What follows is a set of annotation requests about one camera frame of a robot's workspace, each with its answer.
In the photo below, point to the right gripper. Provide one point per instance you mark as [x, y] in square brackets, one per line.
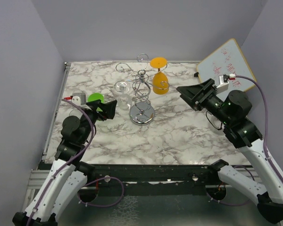
[192, 93]

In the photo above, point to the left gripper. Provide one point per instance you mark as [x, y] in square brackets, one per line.
[109, 107]

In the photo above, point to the clear wine glass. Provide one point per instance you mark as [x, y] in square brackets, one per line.
[77, 112]
[78, 93]
[124, 100]

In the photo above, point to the orange plastic wine glass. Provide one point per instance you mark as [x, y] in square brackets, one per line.
[160, 81]

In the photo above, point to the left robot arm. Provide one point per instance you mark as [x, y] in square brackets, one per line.
[68, 172]

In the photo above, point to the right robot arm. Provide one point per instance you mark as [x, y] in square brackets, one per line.
[245, 136]

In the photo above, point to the green plastic wine glass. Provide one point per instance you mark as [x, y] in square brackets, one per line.
[94, 97]

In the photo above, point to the chrome wine glass rack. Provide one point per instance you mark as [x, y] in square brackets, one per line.
[141, 112]

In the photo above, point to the clear tape roll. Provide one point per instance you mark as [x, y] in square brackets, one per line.
[215, 125]

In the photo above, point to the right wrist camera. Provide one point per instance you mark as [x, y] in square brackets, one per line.
[224, 82]

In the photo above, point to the whiteboard with yellow frame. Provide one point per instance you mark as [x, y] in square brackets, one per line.
[226, 59]

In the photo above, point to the black front table rail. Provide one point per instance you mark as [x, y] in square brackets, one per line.
[150, 180]

